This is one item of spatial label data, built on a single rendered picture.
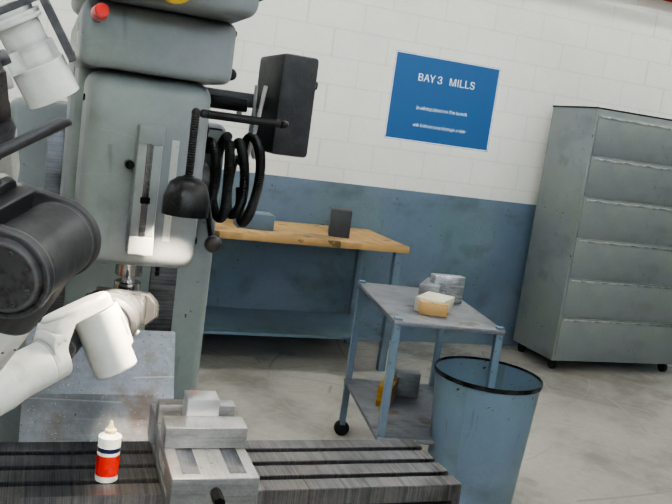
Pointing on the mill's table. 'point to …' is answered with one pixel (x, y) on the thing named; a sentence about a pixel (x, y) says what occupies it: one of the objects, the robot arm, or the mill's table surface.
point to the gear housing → (155, 43)
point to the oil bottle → (108, 455)
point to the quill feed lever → (210, 220)
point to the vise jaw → (203, 432)
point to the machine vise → (200, 464)
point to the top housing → (224, 10)
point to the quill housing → (164, 107)
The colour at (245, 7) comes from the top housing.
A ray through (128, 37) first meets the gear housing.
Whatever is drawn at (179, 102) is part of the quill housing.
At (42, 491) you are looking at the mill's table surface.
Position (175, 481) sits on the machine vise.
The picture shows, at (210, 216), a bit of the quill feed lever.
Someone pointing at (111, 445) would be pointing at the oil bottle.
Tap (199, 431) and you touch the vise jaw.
